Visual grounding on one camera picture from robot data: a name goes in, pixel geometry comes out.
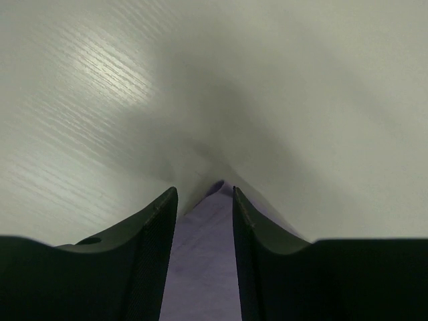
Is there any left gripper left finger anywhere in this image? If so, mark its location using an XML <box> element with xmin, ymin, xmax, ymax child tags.
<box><xmin>1</xmin><ymin>187</ymin><xmax>178</xmax><ymax>320</ymax></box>

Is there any purple t shirt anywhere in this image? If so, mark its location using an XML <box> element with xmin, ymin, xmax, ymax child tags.
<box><xmin>160</xmin><ymin>181</ymin><xmax>241</xmax><ymax>321</ymax></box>

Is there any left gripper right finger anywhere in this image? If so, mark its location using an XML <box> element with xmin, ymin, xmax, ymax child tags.
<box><xmin>233</xmin><ymin>188</ymin><xmax>427</xmax><ymax>320</ymax></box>

